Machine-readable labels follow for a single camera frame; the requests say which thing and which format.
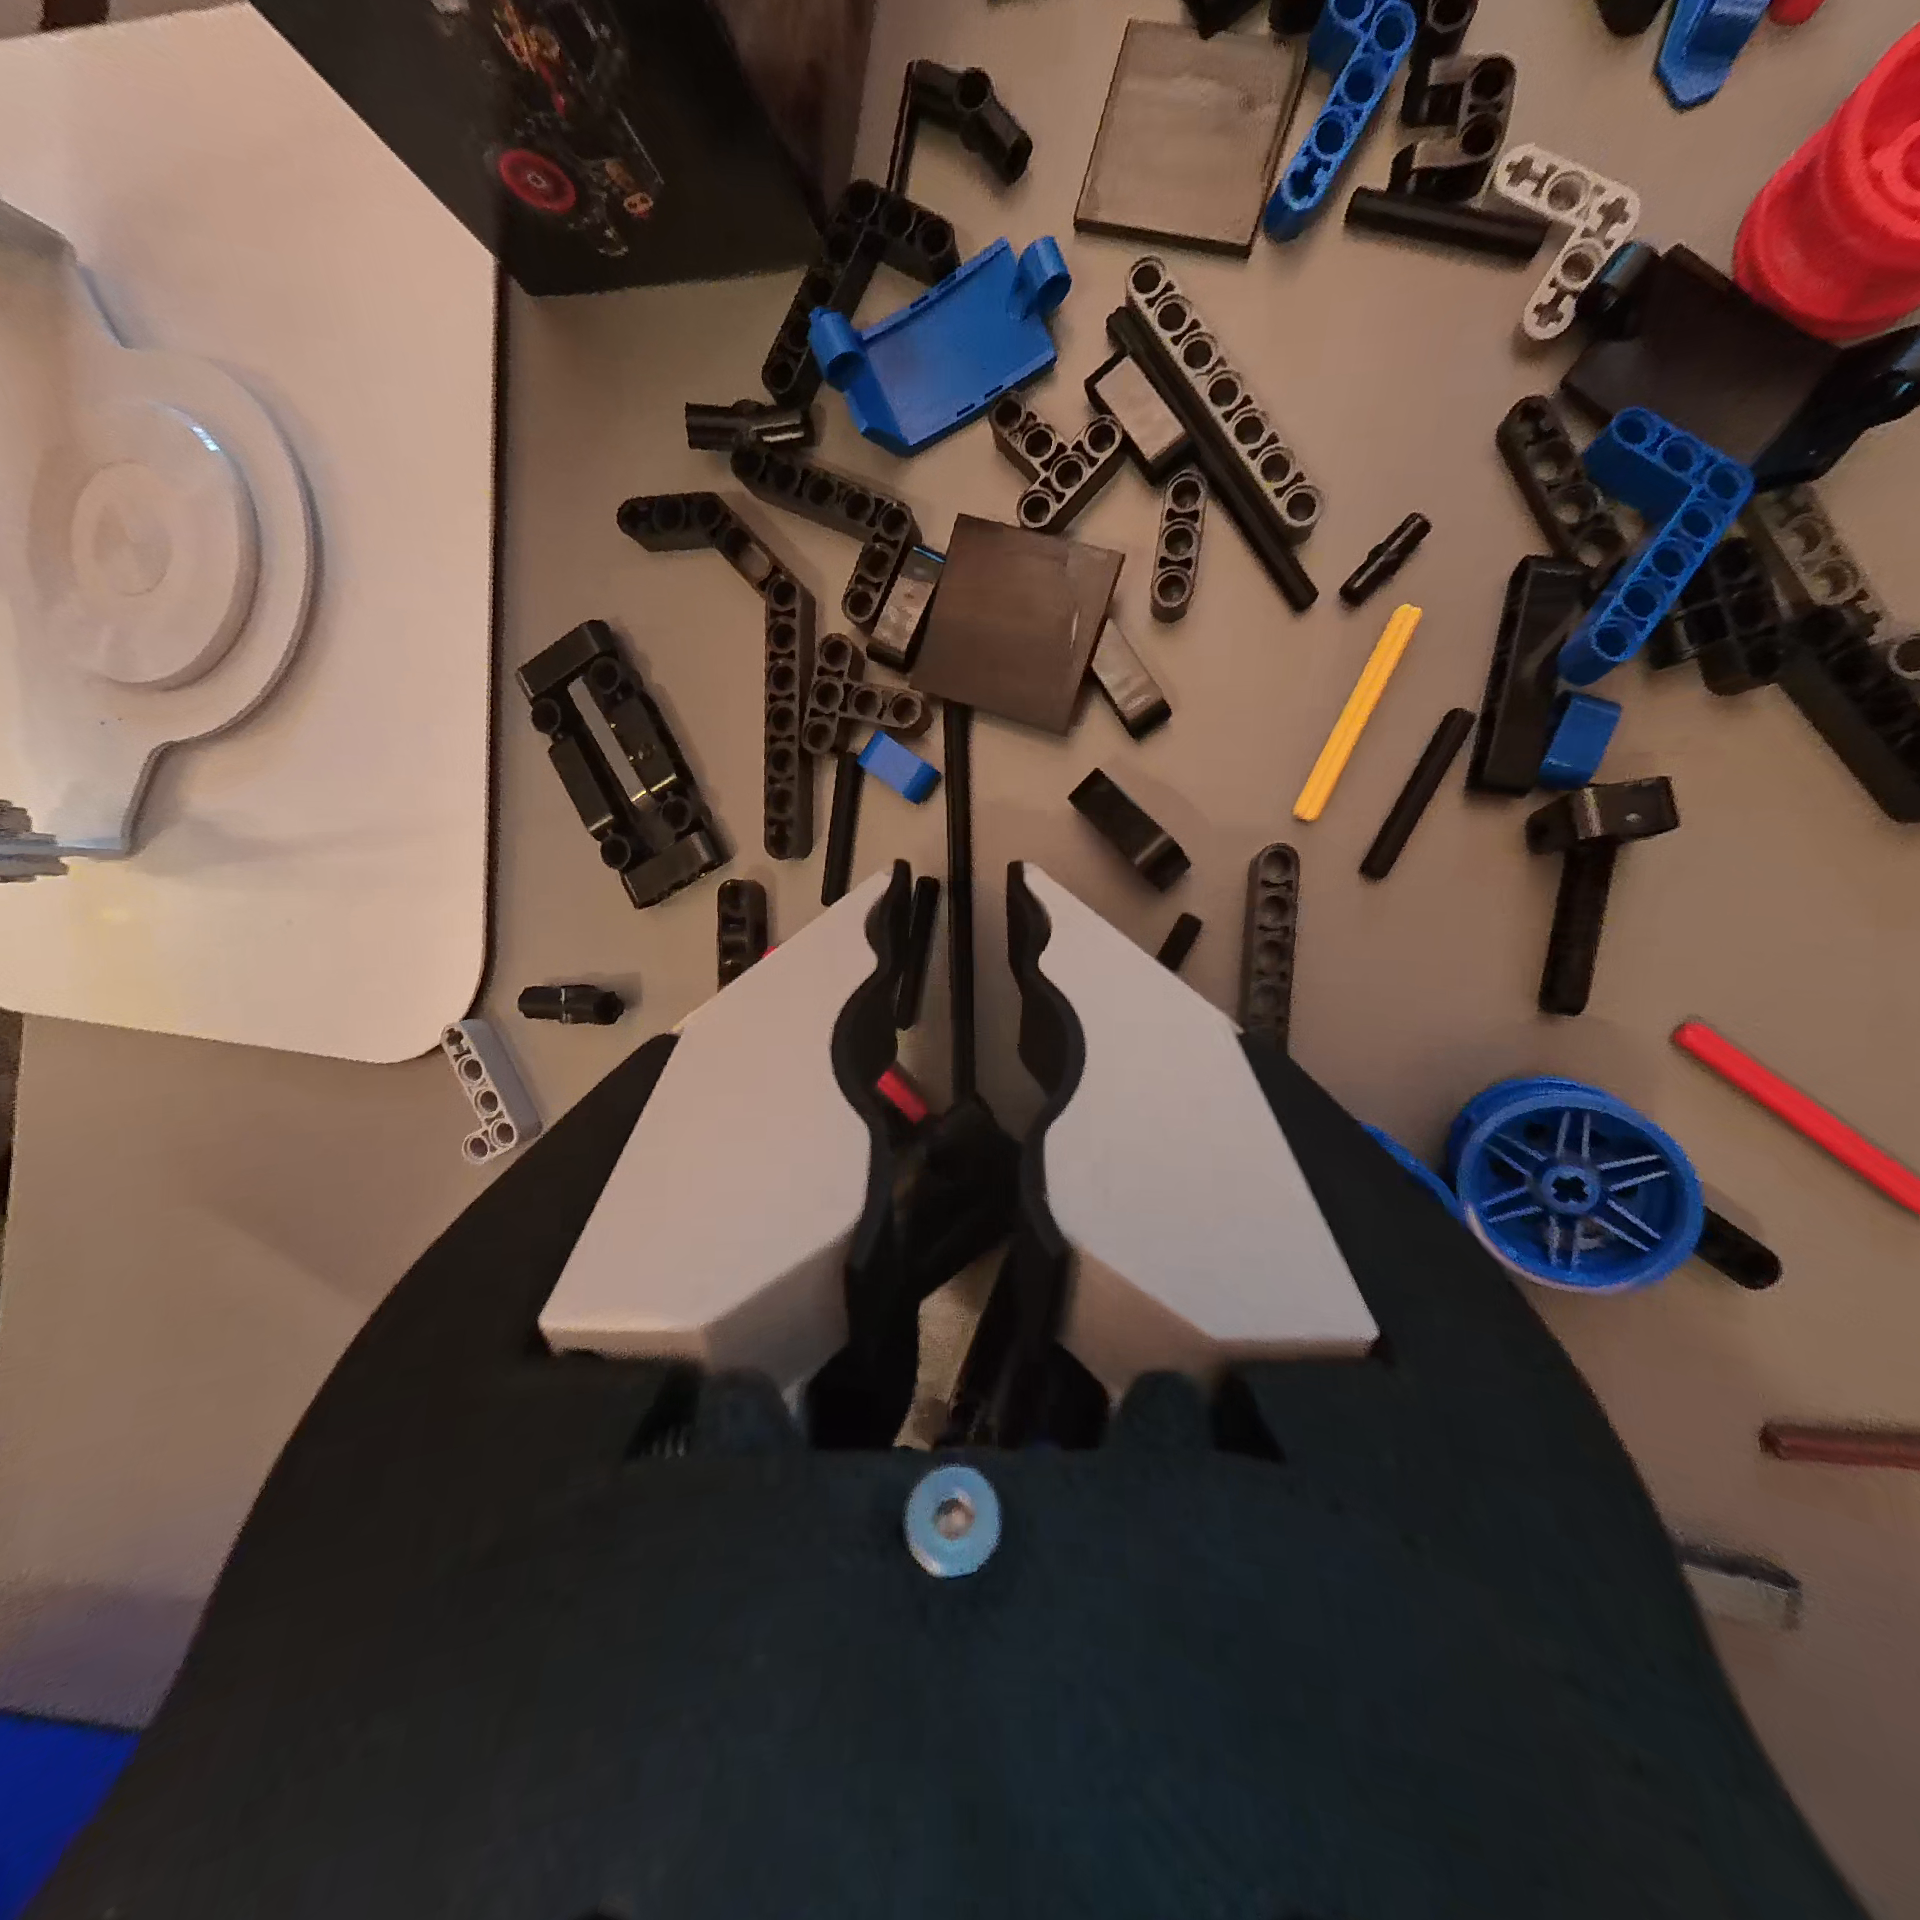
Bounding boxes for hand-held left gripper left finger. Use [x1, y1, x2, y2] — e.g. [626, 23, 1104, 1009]
[534, 861, 920, 1451]

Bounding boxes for black flat square tile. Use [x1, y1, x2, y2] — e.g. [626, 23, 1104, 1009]
[1072, 16, 1306, 261]
[904, 512, 1129, 737]

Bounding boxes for blue fender bracket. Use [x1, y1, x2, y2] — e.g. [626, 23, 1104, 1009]
[804, 232, 1072, 457]

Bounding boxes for black hinged panel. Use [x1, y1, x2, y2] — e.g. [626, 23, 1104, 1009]
[1558, 237, 1920, 483]

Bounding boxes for blue spoked toy wheel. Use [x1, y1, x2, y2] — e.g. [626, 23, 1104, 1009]
[1447, 1073, 1709, 1294]

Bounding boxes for light grey small L-beam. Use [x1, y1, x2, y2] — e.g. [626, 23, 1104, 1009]
[439, 1016, 545, 1171]

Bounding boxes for red toy wheel hub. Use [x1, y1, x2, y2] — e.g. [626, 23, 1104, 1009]
[1730, 21, 1920, 340]

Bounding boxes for grey seven-hole beam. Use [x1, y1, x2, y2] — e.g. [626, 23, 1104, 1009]
[1121, 255, 1325, 545]

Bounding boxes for short black axle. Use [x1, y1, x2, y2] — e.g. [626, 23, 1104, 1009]
[1354, 707, 1480, 884]
[1342, 184, 1548, 265]
[895, 872, 944, 1030]

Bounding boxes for blue angled beam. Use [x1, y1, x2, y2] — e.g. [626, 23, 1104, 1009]
[1554, 406, 1758, 689]

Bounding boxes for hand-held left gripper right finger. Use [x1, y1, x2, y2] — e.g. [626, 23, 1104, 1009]
[1005, 861, 1382, 1451]

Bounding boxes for thin black axle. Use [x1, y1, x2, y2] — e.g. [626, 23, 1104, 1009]
[938, 703, 981, 1120]

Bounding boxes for black rectangular frame piece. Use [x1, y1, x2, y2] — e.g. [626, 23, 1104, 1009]
[512, 617, 734, 913]

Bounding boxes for white booklet stand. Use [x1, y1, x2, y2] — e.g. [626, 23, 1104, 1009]
[0, 0, 502, 1067]

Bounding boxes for light grey cross-hole L-beam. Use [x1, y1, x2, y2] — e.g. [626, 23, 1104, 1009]
[1490, 142, 1642, 344]

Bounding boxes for black bent crank piece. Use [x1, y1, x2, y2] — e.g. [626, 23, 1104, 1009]
[881, 57, 1037, 199]

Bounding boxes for brown axle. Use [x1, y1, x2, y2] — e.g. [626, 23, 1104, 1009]
[1756, 1420, 1920, 1469]

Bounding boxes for small blue L-beam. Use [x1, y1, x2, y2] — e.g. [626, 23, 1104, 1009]
[1262, 0, 1422, 241]

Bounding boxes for pile of black toy beams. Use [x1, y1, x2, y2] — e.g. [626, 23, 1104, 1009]
[615, 181, 1920, 1052]

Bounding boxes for blue curved slope piece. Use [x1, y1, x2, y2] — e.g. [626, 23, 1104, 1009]
[1655, 0, 1774, 112]

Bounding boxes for black axle connector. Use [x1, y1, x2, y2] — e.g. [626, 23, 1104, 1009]
[895, 1099, 1024, 1310]

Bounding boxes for short yellow axle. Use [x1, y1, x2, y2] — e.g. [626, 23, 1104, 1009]
[1292, 601, 1424, 824]

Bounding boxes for black toy set box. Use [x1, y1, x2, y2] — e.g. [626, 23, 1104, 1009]
[260, 0, 873, 300]

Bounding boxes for black T-shaped axle piece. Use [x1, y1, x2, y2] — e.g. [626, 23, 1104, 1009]
[1524, 775, 1682, 1019]

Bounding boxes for dark grey L-beam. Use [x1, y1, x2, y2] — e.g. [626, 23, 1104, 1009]
[1384, 49, 1517, 205]

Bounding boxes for blue plastic bin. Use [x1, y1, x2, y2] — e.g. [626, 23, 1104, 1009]
[0, 1708, 140, 1920]

